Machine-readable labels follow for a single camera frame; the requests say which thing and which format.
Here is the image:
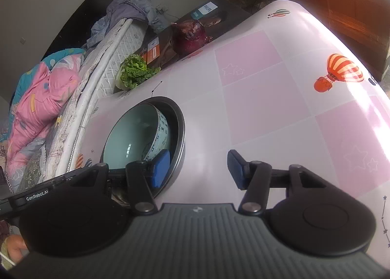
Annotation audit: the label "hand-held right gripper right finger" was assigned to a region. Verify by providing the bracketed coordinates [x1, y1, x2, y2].
[227, 149, 328, 215]

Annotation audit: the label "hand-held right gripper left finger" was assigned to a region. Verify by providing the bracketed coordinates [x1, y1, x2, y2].
[68, 149, 170, 215]

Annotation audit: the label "wide steel bowl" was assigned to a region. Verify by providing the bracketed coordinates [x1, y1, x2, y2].
[101, 96, 186, 201]

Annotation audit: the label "teal ceramic bowl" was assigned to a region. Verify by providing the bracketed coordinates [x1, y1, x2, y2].
[103, 105, 170, 173]

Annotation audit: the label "leaf print pillow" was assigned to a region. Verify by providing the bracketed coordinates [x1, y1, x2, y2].
[18, 142, 48, 188]

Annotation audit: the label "pink printed tablecloth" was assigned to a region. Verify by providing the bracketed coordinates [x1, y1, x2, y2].
[65, 0, 390, 267]

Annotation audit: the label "pink quilt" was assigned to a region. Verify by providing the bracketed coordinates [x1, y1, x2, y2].
[6, 48, 86, 173]

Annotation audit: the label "napa cabbage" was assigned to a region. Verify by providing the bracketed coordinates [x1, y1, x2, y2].
[115, 54, 161, 90]

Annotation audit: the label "bed with black headboard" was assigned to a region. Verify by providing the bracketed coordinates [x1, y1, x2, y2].
[46, 17, 150, 182]

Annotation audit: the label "purple cabbage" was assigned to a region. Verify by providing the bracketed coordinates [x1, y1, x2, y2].
[171, 19, 211, 56]

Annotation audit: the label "grey clothes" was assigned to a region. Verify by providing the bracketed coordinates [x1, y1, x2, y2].
[87, 0, 162, 49]

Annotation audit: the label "black headboard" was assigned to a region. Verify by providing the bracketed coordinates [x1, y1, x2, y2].
[39, 0, 130, 60]

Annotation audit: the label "large brown cardboard box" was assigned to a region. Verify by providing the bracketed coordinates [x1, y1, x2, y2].
[282, 0, 390, 81]

